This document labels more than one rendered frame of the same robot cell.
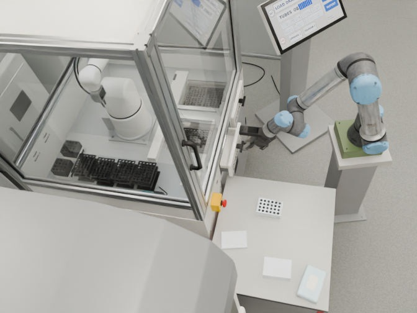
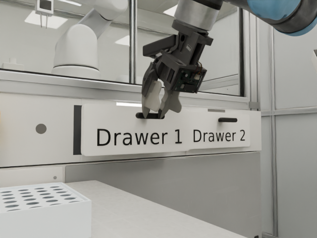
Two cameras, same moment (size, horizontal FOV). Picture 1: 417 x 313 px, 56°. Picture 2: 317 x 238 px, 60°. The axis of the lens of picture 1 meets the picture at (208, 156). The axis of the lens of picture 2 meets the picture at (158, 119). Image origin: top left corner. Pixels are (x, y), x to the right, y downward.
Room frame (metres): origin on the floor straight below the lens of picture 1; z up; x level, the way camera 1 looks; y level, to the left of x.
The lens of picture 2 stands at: (0.65, -0.52, 0.87)
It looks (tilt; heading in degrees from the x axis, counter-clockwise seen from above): 3 degrees up; 31
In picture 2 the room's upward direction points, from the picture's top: straight up
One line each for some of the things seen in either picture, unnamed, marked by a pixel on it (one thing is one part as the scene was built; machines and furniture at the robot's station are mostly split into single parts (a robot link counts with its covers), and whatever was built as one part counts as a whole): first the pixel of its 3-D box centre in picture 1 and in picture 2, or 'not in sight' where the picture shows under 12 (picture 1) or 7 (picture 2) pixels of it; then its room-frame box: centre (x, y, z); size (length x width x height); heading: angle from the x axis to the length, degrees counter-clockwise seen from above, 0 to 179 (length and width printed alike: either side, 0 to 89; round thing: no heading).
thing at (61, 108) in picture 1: (62, 135); not in sight; (1.00, 0.52, 1.52); 0.87 x 0.01 x 0.86; 66
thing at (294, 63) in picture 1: (298, 77); not in sight; (1.92, -0.77, 0.51); 0.50 x 0.45 x 1.02; 21
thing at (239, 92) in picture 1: (237, 104); (219, 130); (1.50, -0.24, 0.87); 0.29 x 0.02 x 0.11; 156
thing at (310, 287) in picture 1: (311, 283); not in sight; (0.44, -0.32, 0.78); 0.15 x 0.10 x 0.04; 142
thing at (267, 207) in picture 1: (269, 208); (37, 210); (0.85, -0.24, 0.78); 0.12 x 0.08 x 0.04; 64
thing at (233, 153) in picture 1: (235, 149); (141, 130); (1.19, -0.15, 0.87); 0.29 x 0.02 x 0.11; 156
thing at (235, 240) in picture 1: (234, 240); not in sight; (0.73, -0.03, 0.77); 0.13 x 0.09 x 0.02; 78
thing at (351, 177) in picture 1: (347, 176); not in sight; (1.11, -0.83, 0.38); 0.30 x 0.30 x 0.76; 81
